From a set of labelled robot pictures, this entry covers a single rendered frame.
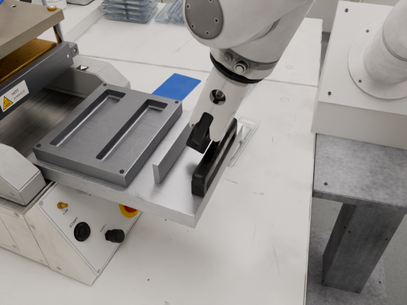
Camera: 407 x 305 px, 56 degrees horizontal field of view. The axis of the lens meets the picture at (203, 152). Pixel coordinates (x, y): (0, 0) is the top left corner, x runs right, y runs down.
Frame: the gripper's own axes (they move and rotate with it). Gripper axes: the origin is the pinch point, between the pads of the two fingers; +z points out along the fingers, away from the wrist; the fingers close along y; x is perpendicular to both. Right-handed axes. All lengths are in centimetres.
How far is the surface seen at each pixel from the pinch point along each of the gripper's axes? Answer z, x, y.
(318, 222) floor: 86, -59, 75
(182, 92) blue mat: 33, 14, 45
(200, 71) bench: 33, 14, 59
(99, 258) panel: 27.3, 5.8, -12.5
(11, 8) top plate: 5.0, 42.3, 10.2
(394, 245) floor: 75, -89, 75
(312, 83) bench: 21, -19, 65
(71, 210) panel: 19.7, 13.4, -10.9
